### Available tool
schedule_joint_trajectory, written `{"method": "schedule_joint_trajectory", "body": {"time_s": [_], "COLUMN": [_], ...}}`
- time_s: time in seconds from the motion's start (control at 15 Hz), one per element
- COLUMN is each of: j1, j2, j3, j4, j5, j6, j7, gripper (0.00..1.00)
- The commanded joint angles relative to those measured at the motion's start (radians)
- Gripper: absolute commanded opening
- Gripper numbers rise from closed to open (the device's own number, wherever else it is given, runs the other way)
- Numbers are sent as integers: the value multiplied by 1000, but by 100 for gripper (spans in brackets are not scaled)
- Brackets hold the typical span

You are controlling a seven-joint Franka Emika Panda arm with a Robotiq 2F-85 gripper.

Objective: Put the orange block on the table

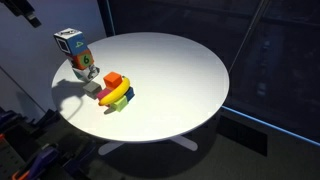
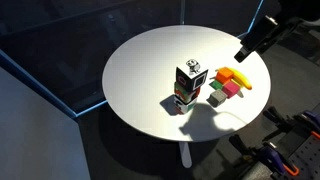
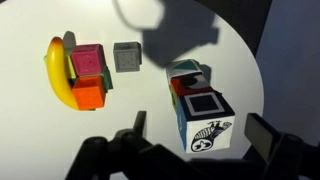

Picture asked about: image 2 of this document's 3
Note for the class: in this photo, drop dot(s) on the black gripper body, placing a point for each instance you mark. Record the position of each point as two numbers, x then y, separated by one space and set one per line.
266 33

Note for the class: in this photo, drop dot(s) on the orange block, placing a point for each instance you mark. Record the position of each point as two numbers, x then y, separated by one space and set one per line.
224 75

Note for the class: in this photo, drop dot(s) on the pink block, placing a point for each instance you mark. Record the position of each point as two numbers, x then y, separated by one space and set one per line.
231 89

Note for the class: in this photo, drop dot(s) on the green block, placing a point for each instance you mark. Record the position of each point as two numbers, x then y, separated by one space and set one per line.
215 85

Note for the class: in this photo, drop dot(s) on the yellow banana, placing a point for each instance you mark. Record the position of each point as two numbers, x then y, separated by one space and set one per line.
243 81

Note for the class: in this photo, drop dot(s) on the small white toy figure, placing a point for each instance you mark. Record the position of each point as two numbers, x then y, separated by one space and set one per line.
193 66

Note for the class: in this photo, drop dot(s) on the orange and green printed cube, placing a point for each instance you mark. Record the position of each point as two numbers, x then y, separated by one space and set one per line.
181 90

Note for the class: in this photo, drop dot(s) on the black clamp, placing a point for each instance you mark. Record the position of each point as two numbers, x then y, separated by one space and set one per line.
276 116
238 141

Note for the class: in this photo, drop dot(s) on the white table base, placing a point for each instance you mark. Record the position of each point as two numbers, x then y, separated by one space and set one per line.
185 155

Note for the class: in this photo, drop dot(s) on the black perforated board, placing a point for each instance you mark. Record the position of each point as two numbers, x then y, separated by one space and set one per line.
308 156

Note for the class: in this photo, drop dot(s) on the grey frame post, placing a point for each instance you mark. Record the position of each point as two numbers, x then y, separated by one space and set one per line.
182 11

